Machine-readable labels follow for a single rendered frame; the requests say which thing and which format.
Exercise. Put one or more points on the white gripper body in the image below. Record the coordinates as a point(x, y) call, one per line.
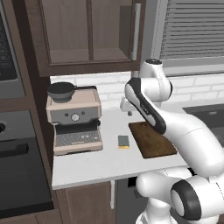
point(124, 105)

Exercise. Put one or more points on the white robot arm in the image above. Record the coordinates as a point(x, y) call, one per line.
point(192, 137)

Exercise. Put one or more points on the grey and yellow sponge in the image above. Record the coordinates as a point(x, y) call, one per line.
point(123, 141)

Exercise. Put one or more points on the brown wooden cutting board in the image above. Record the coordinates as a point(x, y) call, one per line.
point(151, 143)

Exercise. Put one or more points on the beige espresso coffee machine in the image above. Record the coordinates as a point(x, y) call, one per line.
point(74, 116)

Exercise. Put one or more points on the dark grey sink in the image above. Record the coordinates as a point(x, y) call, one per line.
point(211, 115)

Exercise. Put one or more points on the grey dishwasher front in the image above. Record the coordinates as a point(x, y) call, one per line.
point(125, 207)

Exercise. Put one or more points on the brown base cupboard door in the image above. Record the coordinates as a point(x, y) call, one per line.
point(87, 204)

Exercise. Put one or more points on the grey window blinds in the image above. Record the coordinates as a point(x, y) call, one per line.
point(192, 29)

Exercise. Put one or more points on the black built-in oven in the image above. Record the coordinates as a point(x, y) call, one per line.
point(20, 175)

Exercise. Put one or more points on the black and grey microwave oven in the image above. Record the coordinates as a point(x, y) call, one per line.
point(7, 49)

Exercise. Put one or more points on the brown wooden wall cupboard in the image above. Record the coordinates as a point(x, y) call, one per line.
point(73, 35)

